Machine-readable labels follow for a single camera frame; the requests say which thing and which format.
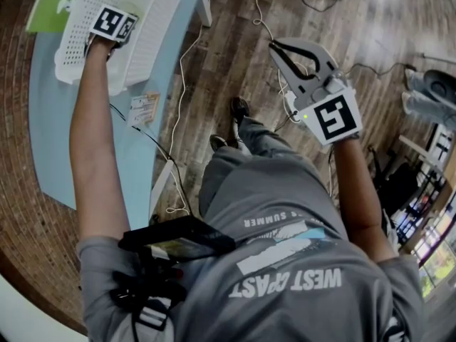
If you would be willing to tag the white table leg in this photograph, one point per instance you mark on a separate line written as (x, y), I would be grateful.
(206, 7)
(160, 191)

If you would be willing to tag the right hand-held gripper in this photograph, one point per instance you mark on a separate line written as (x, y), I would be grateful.
(335, 118)

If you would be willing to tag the green booklet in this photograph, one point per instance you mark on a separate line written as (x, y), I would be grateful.
(46, 11)

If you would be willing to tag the grey trousers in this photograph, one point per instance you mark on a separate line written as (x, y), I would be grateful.
(260, 137)

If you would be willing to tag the black metal shelf rack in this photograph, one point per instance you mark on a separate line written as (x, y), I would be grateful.
(427, 219)

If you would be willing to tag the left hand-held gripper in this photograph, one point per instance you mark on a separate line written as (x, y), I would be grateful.
(110, 21)

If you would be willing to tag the person's left forearm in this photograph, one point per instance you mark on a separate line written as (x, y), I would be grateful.
(92, 102)

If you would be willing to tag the black chest monitor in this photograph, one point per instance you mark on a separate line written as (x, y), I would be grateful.
(178, 239)

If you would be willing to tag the person's left dark shoe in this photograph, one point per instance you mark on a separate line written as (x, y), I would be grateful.
(218, 142)

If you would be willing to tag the white power strip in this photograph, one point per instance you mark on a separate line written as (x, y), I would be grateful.
(292, 102)

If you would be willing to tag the grey printed t-shirt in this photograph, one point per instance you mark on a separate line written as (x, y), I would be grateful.
(285, 315)

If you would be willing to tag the person's right forearm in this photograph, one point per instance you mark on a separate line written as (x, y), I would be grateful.
(356, 184)

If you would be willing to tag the printed paper card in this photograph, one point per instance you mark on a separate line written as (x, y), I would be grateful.
(142, 109)

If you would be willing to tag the white plastic basket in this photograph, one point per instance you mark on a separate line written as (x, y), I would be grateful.
(156, 30)

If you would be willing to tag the white-framed desk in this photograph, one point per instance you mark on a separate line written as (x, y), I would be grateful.
(427, 148)

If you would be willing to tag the black office chair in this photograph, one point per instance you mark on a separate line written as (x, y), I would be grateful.
(395, 184)

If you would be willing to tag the grey round stool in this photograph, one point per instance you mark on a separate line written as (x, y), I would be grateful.
(440, 85)

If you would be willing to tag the person's dark shoe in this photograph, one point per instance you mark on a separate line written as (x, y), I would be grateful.
(239, 107)
(218, 142)

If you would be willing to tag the chest-mounted phone on rig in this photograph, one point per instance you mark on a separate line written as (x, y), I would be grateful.
(149, 290)

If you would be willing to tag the person's right dark shoe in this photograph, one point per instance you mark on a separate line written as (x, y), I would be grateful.
(239, 107)

